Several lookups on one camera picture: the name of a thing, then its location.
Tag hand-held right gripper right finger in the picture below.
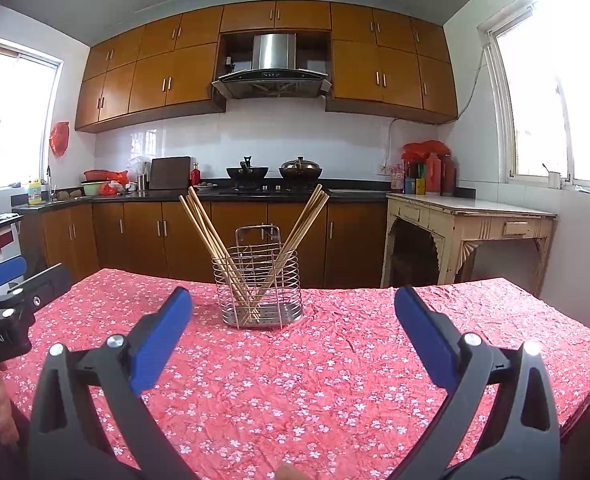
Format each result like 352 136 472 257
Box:
392 286 562 480

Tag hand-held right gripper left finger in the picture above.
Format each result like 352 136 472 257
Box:
27 287 196 480

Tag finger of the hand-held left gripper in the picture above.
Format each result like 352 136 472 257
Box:
5 262 74 317
0 255 28 297

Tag set of wooden chopsticks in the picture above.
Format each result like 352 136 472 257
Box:
178 183 330 326

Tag metal wire utensil holder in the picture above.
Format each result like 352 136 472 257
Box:
211 225 303 330

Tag person's left hand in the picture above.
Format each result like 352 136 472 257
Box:
0 366 22 450

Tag person's right hand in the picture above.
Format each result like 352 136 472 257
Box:
275 461 307 480

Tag wooden base cabinets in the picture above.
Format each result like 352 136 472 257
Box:
40 199 391 291

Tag cream wooden side table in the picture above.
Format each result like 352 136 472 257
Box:
380 192 558 297

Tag hanging red plastic bag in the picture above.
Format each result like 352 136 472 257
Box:
49 121 70 157

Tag red floral tablecloth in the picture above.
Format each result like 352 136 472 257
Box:
0 267 590 480

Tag black kitchen countertop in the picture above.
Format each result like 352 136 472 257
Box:
11 186 391 211

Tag white plastic bag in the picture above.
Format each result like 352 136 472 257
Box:
127 156 151 181

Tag red plastic jug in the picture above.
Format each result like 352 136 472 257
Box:
425 152 442 195

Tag dark red thermos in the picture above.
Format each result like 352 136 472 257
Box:
440 154 457 197

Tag dark wooden cutting board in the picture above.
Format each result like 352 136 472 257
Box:
148 156 192 191

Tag large red plastic bag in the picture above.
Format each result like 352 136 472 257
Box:
401 140 451 162

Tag black gas stove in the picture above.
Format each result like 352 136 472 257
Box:
220 186 326 196

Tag wok with metal lid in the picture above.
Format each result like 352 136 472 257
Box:
279 156 323 182

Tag stainless steel range hood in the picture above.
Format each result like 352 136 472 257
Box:
211 33 332 100

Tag black wok with handle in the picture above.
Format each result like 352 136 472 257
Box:
226 156 270 191

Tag white power cable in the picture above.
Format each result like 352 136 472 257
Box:
386 119 401 168

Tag wooden wall cabinets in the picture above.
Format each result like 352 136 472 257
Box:
74 0 460 134

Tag thin white cable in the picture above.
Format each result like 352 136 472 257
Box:
456 50 487 120

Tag sliding window with white frame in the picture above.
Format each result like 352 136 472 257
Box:
478 0 590 191

